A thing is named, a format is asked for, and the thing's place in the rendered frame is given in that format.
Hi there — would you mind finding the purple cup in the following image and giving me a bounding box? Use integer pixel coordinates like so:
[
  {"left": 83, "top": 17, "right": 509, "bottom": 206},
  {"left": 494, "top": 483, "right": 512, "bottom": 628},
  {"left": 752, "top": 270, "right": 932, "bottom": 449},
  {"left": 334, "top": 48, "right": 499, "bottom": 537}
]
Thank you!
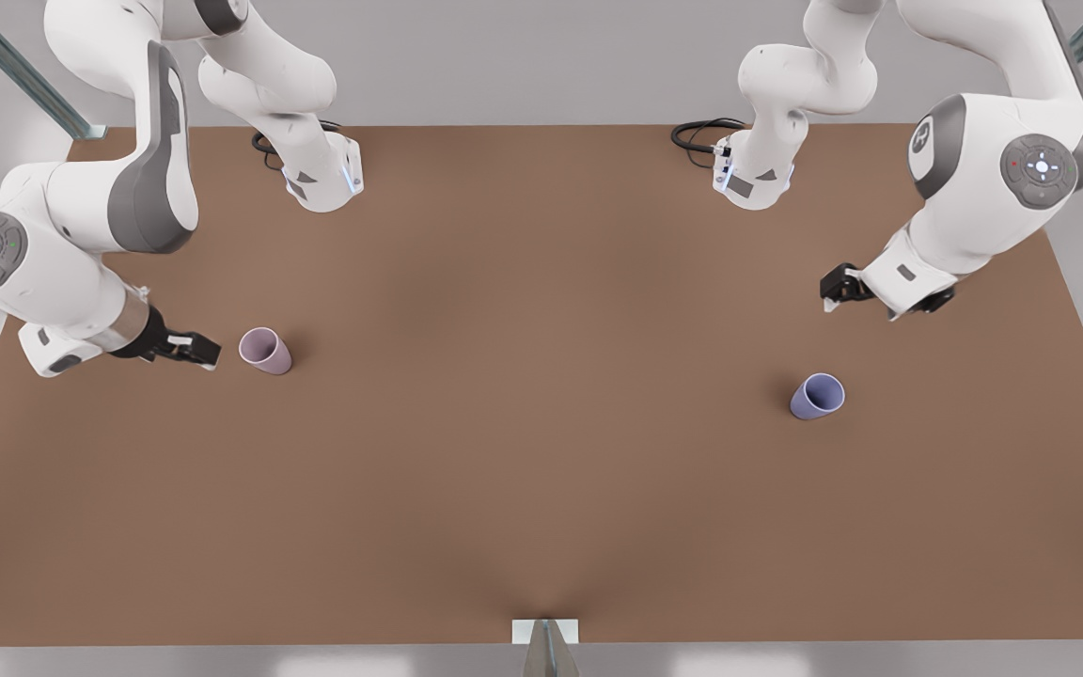
[{"left": 790, "top": 372, "right": 846, "bottom": 421}]

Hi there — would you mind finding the black cable loop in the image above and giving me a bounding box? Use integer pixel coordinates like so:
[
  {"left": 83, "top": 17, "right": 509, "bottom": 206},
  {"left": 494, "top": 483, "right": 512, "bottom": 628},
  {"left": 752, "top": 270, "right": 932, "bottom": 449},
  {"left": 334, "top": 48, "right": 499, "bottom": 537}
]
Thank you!
[
  {"left": 671, "top": 118, "right": 749, "bottom": 170},
  {"left": 251, "top": 119, "right": 343, "bottom": 173}
]

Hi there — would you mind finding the pink cup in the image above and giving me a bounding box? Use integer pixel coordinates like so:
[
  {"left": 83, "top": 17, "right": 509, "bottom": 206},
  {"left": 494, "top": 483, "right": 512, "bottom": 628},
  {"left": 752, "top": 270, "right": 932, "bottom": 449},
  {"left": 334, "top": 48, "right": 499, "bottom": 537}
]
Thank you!
[{"left": 239, "top": 327, "right": 293, "bottom": 376}]

